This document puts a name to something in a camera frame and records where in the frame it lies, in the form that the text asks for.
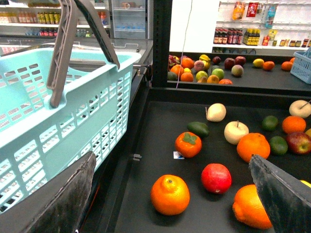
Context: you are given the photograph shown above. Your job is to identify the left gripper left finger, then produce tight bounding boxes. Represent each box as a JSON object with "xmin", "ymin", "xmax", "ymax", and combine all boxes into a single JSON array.
[{"xmin": 24, "ymin": 151, "xmax": 96, "ymax": 233}]

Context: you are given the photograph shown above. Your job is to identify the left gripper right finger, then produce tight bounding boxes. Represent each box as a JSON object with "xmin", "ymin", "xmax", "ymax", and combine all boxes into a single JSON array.
[{"xmin": 249, "ymin": 155, "xmax": 311, "ymax": 233}]

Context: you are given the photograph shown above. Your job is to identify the light blue shopping basket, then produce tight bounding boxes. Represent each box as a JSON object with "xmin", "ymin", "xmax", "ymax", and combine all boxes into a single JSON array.
[{"xmin": 0, "ymin": 48, "xmax": 141, "ymax": 212}]

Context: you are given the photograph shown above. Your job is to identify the grey basket handle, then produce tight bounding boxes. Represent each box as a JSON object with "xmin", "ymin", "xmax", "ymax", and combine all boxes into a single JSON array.
[
  {"xmin": 47, "ymin": 0, "xmax": 78, "ymax": 108},
  {"xmin": 74, "ymin": 0, "xmax": 120, "ymax": 69}
]

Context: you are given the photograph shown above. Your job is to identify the far yellow lemon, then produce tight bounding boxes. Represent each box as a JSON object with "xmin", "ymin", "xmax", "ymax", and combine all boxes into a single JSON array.
[{"xmin": 253, "ymin": 58, "xmax": 264, "ymax": 68}]

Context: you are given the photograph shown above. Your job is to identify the bumpy orange front right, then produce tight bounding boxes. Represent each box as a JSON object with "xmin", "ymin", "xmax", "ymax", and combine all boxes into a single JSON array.
[{"xmin": 232, "ymin": 184, "xmax": 272, "ymax": 230}]

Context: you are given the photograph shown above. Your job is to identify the bumpy orange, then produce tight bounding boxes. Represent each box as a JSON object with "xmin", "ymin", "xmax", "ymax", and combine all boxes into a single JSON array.
[
  {"xmin": 150, "ymin": 174, "xmax": 190, "ymax": 216},
  {"xmin": 232, "ymin": 184, "xmax": 272, "ymax": 230}
]

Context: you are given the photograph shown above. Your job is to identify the green lime lower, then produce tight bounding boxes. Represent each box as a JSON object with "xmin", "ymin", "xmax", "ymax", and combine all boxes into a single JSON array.
[{"xmin": 269, "ymin": 136, "xmax": 288, "ymax": 156}]

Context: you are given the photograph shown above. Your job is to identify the green lime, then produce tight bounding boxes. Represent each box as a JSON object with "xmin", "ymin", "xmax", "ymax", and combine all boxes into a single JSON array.
[
  {"xmin": 261, "ymin": 115, "xmax": 278, "ymax": 132},
  {"xmin": 269, "ymin": 136, "xmax": 288, "ymax": 156}
]

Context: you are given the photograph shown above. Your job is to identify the red yellow apple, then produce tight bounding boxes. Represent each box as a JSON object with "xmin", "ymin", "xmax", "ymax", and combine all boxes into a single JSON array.
[{"xmin": 286, "ymin": 132, "xmax": 311, "ymax": 155}]

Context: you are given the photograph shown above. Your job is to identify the large orange middle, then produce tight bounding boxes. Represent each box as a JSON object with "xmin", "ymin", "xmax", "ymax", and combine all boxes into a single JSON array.
[{"xmin": 237, "ymin": 133, "xmax": 271, "ymax": 163}]

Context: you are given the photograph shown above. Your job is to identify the small orange tangerine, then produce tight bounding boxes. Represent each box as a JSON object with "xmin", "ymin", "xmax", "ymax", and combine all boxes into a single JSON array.
[{"xmin": 282, "ymin": 116, "xmax": 307, "ymax": 134}]

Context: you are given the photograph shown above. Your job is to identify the green lime upper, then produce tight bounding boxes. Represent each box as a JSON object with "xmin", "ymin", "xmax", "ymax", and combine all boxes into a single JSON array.
[{"xmin": 261, "ymin": 115, "xmax": 278, "ymax": 132}]

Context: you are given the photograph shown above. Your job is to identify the white pear middle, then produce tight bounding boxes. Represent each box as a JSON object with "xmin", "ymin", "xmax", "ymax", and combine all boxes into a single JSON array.
[{"xmin": 224, "ymin": 121, "xmax": 249, "ymax": 145}]

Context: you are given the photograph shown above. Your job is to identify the white pear with stem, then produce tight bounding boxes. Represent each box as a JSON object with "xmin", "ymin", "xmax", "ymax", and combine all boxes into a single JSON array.
[{"xmin": 289, "ymin": 100, "xmax": 311, "ymax": 118}]

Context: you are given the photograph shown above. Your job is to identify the bumpy orange front left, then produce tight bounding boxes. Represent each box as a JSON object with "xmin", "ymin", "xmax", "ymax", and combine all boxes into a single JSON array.
[{"xmin": 150, "ymin": 174, "xmax": 190, "ymax": 216}]

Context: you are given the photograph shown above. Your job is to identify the dark green avocado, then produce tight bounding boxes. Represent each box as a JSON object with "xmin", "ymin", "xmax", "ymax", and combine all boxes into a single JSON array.
[{"xmin": 187, "ymin": 121, "xmax": 209, "ymax": 138}]

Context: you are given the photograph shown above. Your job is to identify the white pear lying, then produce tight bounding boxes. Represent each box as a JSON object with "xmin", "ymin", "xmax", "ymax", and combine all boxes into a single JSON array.
[{"xmin": 205, "ymin": 103, "xmax": 226, "ymax": 122}]

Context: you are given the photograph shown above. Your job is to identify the orange persimmon green calyx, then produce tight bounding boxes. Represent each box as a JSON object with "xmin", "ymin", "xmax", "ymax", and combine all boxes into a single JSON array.
[{"xmin": 175, "ymin": 132, "xmax": 202, "ymax": 158}]

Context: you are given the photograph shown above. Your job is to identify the small blue basket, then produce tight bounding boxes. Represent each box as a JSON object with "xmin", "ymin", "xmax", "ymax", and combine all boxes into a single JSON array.
[{"xmin": 290, "ymin": 47, "xmax": 311, "ymax": 84}]

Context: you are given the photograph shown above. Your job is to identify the far orange tangerine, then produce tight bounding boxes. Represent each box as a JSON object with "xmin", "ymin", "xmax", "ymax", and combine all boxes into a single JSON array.
[{"xmin": 262, "ymin": 61, "xmax": 275, "ymax": 71}]

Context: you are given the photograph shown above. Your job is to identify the far peach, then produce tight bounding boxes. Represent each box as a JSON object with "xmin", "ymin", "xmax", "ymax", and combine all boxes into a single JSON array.
[{"xmin": 231, "ymin": 65, "xmax": 244, "ymax": 77}]

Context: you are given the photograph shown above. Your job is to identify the far dark red apple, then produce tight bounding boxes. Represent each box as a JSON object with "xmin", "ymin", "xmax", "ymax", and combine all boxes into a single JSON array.
[{"xmin": 235, "ymin": 56, "xmax": 246, "ymax": 66}]

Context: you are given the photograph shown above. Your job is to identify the black metal shelf frame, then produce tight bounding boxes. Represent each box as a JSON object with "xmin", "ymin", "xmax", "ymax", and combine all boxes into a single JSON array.
[{"xmin": 152, "ymin": 0, "xmax": 311, "ymax": 98}]

